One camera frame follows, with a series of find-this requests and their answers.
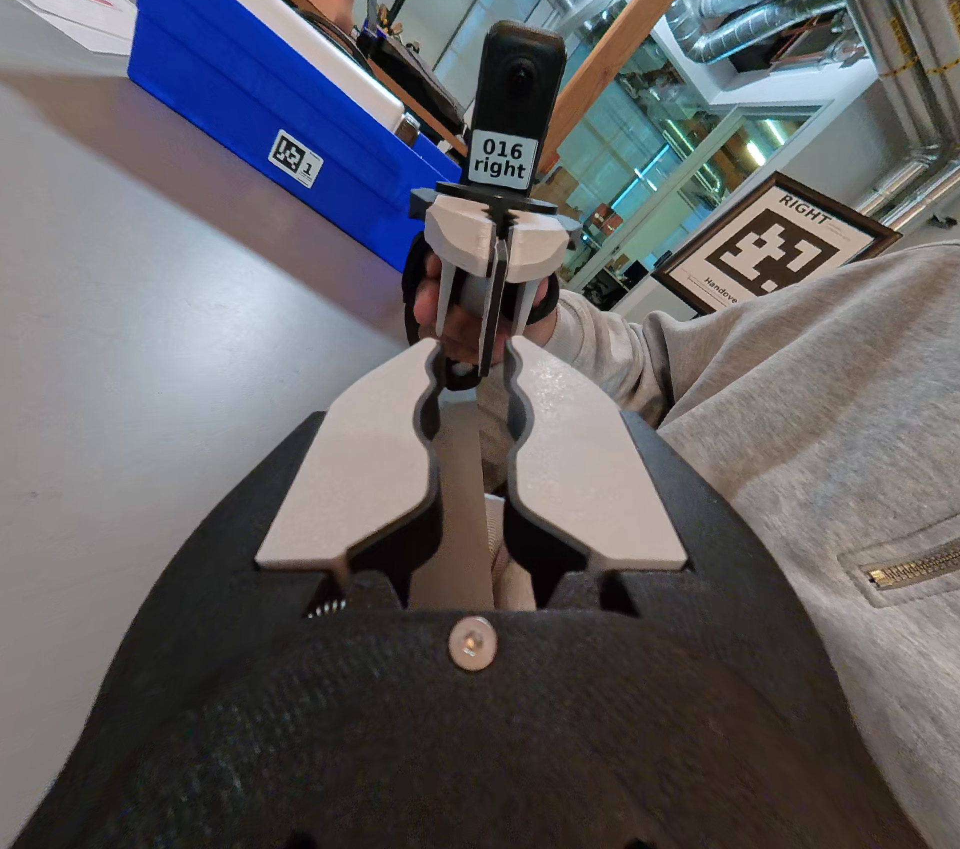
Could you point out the white board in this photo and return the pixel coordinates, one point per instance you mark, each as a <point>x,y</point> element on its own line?
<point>300,39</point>

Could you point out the framed marker poster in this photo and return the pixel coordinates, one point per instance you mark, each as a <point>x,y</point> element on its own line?
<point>780,249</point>

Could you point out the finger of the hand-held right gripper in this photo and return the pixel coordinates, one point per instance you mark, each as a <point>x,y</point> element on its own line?
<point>536,249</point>
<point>461,241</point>

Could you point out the person's right forearm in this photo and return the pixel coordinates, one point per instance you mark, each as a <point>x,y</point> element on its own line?
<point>607,354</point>

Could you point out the black white marker sticker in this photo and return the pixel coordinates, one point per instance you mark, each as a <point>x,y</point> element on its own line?
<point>296,157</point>

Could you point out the wooden beam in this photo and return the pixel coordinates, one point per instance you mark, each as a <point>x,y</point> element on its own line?
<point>645,16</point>

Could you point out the grey desk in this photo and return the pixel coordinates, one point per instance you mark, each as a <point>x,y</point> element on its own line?
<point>150,339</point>

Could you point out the person's grey sweater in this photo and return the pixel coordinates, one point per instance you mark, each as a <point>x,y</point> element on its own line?
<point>810,429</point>

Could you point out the person's right hand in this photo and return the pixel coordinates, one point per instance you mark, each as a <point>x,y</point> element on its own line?
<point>461,343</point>

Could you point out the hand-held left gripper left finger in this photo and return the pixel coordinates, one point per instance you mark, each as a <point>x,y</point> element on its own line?
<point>352,459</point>

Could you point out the blue plastic bin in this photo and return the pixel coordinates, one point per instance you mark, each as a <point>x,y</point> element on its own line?
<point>225,91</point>

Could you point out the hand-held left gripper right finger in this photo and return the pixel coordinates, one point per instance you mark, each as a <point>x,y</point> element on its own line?
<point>592,459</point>

